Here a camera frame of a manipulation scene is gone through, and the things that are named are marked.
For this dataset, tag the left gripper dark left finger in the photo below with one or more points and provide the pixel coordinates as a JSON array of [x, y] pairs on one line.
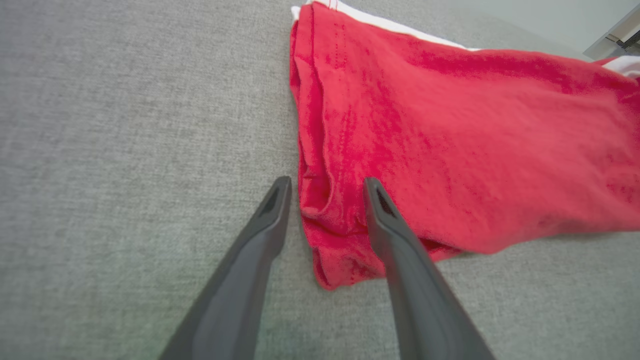
[[235, 300]]

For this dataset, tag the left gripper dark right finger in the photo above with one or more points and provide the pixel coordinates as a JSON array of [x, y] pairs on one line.
[[425, 300]]

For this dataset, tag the grey metal partition leg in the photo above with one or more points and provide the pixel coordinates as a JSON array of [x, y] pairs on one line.
[[607, 45]]

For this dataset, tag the red shorts with white trim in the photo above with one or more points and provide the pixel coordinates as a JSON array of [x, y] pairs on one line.
[[450, 140]]

